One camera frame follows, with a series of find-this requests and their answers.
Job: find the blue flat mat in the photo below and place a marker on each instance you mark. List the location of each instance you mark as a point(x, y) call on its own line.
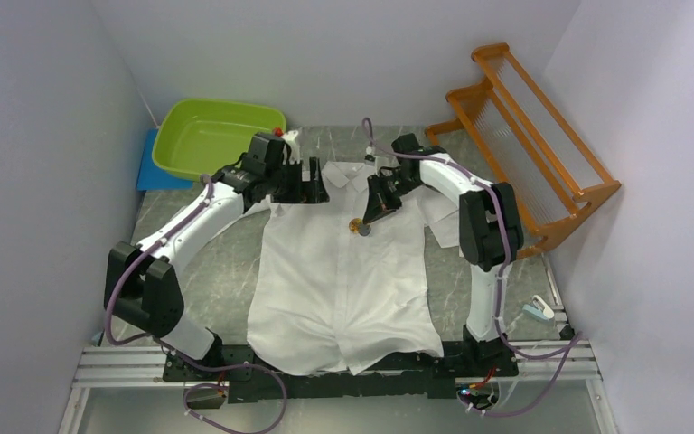
point(150, 176)

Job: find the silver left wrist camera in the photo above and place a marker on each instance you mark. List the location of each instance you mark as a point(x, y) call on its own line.
point(291, 138)

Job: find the white button-up shirt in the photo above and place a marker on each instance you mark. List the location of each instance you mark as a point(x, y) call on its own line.
point(328, 299)

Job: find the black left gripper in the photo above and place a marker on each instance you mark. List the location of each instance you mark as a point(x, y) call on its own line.
point(306, 192)

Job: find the small light blue object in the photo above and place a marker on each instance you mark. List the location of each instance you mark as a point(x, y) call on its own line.
point(538, 309)

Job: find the orange wooden rack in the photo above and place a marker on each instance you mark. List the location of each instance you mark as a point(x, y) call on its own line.
point(525, 140)

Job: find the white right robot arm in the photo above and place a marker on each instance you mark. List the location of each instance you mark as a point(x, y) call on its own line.
point(489, 226)

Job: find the aluminium frame rail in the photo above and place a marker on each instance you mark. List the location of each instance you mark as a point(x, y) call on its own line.
point(142, 367)

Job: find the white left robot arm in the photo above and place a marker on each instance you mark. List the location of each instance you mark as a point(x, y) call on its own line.
point(143, 280)

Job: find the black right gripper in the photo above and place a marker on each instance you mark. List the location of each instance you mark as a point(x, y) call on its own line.
point(379, 202)

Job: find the green plastic basin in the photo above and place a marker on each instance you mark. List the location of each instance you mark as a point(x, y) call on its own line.
point(199, 136)

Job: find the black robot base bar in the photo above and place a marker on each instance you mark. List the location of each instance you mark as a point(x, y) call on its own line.
point(394, 375)

